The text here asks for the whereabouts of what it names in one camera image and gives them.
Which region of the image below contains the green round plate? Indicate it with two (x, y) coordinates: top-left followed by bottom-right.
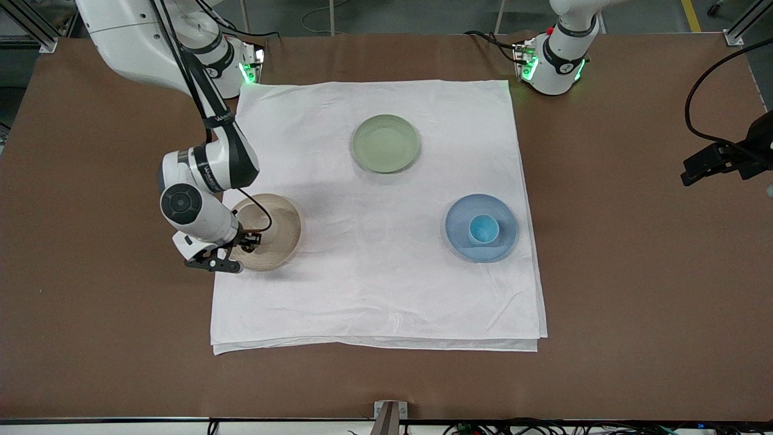
(351, 114), (421, 175)

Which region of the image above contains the aluminium frame extrusion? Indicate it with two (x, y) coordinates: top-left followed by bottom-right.
(723, 0), (773, 47)
(0, 0), (61, 54)

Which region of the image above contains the white cloth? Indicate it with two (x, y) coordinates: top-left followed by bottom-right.
(210, 80), (548, 355)

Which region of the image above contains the black cable bundle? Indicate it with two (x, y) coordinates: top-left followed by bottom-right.
(444, 418), (773, 435)

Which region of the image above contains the blue cup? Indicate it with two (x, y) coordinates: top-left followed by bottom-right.
(469, 214), (501, 247)

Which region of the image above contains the blue round plate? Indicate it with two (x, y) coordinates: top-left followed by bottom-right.
(444, 193), (519, 263)

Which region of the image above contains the beige gray round plate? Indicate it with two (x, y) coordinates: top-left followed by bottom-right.
(231, 193), (302, 271)

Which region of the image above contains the grey floor cable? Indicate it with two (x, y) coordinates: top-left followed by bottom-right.
(300, 0), (334, 36)

